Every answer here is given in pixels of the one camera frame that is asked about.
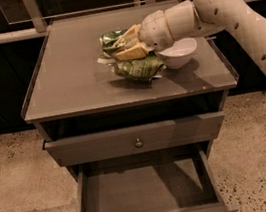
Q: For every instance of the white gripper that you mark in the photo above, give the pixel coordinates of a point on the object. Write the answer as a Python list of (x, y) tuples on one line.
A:
[(153, 31)]

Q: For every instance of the crushed green can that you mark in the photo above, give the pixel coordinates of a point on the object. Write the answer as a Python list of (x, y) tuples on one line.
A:
[(141, 69), (109, 41)]

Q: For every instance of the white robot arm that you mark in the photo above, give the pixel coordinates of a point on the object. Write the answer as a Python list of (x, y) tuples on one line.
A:
[(238, 156)]

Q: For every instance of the crushed green can on counter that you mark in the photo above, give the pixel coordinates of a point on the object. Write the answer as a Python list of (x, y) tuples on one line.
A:
[(109, 41)]

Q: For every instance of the grey drawer cabinet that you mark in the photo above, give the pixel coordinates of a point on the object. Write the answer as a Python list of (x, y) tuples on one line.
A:
[(73, 95)]

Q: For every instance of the grey top drawer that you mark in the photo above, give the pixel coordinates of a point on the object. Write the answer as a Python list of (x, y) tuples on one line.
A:
[(121, 142)]

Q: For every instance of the brass top drawer knob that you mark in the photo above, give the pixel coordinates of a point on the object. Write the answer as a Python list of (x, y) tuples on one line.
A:
[(138, 143)]

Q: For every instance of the grey open middle drawer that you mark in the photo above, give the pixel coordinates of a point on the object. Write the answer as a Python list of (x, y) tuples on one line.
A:
[(170, 180)]

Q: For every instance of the white ceramic bowl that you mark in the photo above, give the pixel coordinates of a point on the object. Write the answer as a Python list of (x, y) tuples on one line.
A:
[(179, 54)]

